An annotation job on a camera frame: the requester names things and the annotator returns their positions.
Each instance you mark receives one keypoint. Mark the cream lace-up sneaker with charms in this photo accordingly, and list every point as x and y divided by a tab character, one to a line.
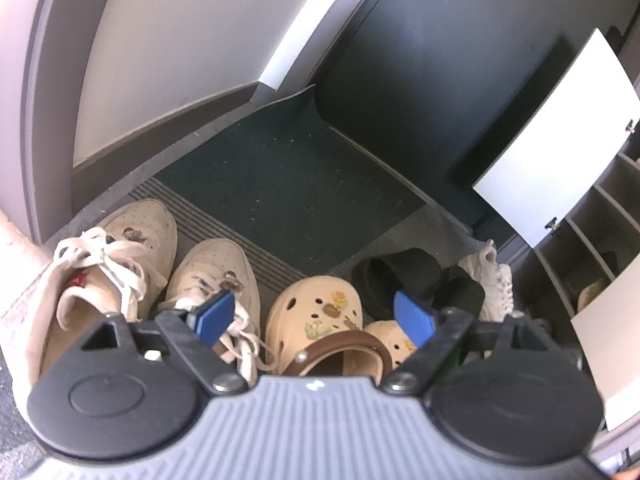
215	265
145	220

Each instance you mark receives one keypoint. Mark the dark entry door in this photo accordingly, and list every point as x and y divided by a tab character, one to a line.
425	60

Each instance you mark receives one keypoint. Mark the yellowish shoe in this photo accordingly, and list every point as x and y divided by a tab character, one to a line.
592	292

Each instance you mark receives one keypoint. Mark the black slipper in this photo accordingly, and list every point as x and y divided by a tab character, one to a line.
400	270
462	290

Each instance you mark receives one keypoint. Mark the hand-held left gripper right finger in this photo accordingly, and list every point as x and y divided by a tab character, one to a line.
412	317

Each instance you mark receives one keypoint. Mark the dark green door mat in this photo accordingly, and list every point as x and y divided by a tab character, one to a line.
290	175

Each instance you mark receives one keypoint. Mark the white chunky sneaker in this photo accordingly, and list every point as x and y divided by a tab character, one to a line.
492	280

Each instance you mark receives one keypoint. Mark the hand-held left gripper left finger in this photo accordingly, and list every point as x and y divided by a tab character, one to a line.
212	317

